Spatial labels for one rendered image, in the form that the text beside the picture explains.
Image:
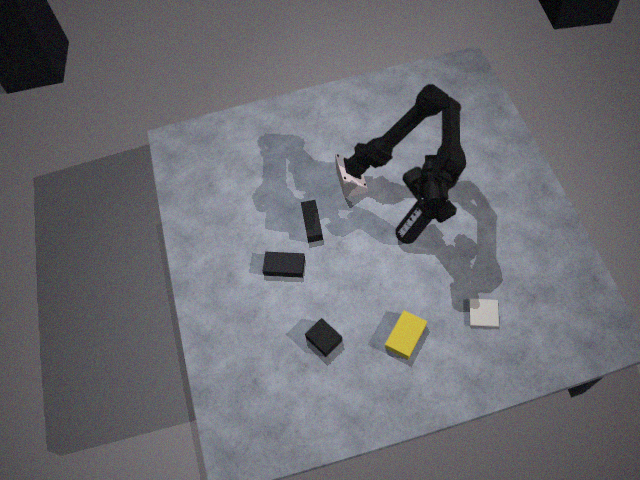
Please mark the yellow rectangular block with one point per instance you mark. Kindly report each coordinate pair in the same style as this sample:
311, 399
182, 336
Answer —
405, 335

